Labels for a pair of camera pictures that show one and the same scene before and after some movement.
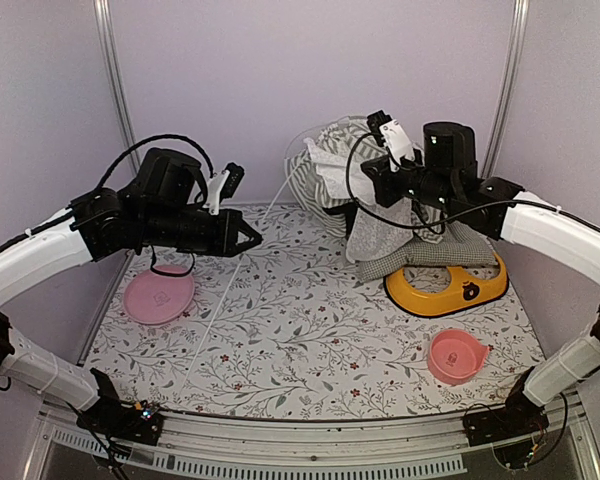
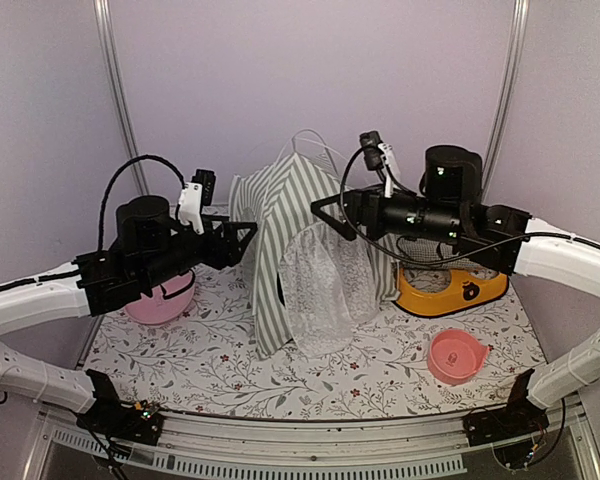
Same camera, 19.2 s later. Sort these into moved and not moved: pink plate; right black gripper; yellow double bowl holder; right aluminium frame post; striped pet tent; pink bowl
Moved: striped pet tent; right black gripper
Not moved: pink bowl; pink plate; yellow double bowl holder; right aluminium frame post
